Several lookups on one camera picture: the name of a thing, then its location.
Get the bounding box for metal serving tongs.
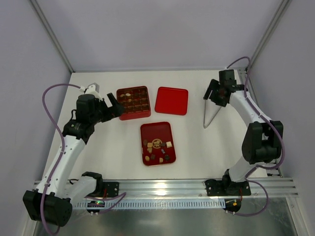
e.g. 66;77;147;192
203;100;221;129

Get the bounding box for red compartment chocolate box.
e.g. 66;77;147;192
116;86;151;121

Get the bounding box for red box lid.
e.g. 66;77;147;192
155;87;189;116

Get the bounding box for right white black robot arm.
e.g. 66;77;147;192
203;70;284;197

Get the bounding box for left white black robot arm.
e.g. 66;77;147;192
23;93;124;227

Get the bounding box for red chocolate tray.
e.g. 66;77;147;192
140;121;176;166

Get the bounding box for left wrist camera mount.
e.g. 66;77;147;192
79;83;102;100

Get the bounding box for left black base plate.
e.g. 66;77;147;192
103;181;120;198

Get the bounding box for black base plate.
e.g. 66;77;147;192
205;179;252;197
103;181;120;198

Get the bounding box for white slotted cable duct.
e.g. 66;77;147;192
73;198;225;210

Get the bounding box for left aluminium frame post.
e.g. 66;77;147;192
29;0;75;73

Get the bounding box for aluminium frame post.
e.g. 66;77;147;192
29;0;75;73
246;0;293;72

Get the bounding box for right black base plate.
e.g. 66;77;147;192
205;179;252;197

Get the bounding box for right aluminium frame post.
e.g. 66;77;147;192
246;0;293;72

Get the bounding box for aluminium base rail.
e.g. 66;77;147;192
31;177;299;198

